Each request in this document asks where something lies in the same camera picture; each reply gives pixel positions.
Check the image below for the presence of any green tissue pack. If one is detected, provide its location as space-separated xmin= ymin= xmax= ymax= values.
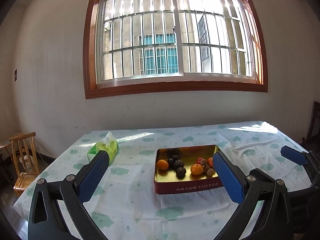
xmin=87 ymin=132 xmax=119 ymax=165

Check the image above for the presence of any brown longan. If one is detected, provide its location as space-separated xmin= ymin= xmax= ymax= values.
xmin=203 ymin=165 xmax=210 ymax=172
xmin=206 ymin=168 xmax=215 ymax=177
xmin=200 ymin=158 xmax=207 ymax=166

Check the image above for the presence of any wooden framed window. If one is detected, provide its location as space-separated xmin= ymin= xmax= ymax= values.
xmin=83 ymin=0 xmax=268 ymax=99

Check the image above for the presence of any orange mandarin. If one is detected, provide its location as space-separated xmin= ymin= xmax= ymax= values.
xmin=207 ymin=157 xmax=213 ymax=168
xmin=190 ymin=164 xmax=203 ymax=176

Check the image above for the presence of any red cherry tomato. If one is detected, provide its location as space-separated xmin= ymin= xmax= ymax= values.
xmin=196 ymin=158 xmax=203 ymax=164

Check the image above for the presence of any oval orange kumquat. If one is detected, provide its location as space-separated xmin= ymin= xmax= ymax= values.
xmin=156 ymin=159 xmax=169 ymax=171

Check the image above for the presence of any wooden chair left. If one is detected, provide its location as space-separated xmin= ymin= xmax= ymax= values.
xmin=1 ymin=132 xmax=40 ymax=196

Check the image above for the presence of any small dark round fruit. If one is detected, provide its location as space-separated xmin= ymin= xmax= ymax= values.
xmin=167 ymin=158 xmax=174 ymax=168

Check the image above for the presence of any white cloud pattern tablecloth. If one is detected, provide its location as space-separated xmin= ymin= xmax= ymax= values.
xmin=12 ymin=120 xmax=313 ymax=240

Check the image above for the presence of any red gold toffee tin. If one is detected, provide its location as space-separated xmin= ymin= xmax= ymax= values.
xmin=154 ymin=145 xmax=222 ymax=194

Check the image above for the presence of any dark wooden chair right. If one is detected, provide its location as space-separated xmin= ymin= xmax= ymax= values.
xmin=302 ymin=101 xmax=320 ymax=153

